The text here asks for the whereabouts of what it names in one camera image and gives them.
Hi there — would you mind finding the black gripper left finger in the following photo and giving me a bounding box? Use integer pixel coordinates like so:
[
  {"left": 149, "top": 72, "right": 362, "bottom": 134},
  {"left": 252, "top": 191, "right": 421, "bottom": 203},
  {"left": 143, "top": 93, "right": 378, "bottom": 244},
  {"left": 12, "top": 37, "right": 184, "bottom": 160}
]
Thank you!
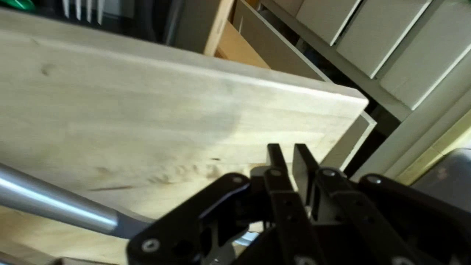
[{"left": 125, "top": 143, "right": 321, "bottom": 265}]

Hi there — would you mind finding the beige cabinet drawer front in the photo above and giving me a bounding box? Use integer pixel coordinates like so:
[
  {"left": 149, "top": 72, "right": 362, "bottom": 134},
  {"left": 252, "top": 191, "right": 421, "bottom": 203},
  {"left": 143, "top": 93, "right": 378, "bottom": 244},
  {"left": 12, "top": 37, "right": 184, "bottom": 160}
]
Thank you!
[
  {"left": 334, "top": 0, "right": 434, "bottom": 81},
  {"left": 294, "top": 0, "right": 363, "bottom": 47},
  {"left": 378, "top": 0, "right": 471, "bottom": 112}
]

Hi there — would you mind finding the steel-handled grey utensil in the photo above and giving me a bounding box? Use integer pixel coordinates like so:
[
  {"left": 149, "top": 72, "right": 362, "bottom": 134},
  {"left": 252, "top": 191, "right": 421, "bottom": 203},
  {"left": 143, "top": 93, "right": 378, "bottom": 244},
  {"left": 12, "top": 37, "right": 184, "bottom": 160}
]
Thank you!
[{"left": 0, "top": 162, "right": 151, "bottom": 240}]

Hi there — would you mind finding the beige cabinet frame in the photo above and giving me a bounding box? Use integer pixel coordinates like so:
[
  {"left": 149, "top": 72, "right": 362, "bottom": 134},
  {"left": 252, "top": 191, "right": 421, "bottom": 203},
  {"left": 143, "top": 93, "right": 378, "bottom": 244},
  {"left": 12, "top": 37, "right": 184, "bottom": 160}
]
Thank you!
[{"left": 259, "top": 0, "right": 471, "bottom": 186}]

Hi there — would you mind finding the black tool with green end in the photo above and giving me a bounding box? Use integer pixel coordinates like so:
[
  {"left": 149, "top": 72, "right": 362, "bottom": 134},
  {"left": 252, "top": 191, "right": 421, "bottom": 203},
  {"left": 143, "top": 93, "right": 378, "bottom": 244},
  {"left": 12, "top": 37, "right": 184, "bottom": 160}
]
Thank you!
[{"left": 0, "top": 0, "right": 37, "bottom": 15}]

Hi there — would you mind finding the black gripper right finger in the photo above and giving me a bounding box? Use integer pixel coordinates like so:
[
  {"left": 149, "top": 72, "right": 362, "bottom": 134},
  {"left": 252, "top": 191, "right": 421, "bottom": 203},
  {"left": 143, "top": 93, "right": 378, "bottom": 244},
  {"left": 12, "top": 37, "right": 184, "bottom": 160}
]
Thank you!
[{"left": 293, "top": 143, "right": 471, "bottom": 265}]

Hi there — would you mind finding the open wooden cabinet drawer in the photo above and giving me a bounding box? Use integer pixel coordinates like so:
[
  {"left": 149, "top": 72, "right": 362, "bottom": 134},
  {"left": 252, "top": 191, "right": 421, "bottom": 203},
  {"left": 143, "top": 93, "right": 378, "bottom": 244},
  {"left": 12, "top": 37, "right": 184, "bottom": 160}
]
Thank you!
[{"left": 215, "top": 0, "right": 331, "bottom": 82}]

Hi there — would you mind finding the grey cutlery tray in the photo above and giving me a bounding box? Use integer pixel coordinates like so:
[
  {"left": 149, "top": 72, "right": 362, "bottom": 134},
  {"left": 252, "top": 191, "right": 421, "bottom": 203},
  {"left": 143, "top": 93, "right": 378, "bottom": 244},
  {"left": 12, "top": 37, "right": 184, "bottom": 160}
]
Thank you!
[{"left": 34, "top": 0, "right": 188, "bottom": 46}]

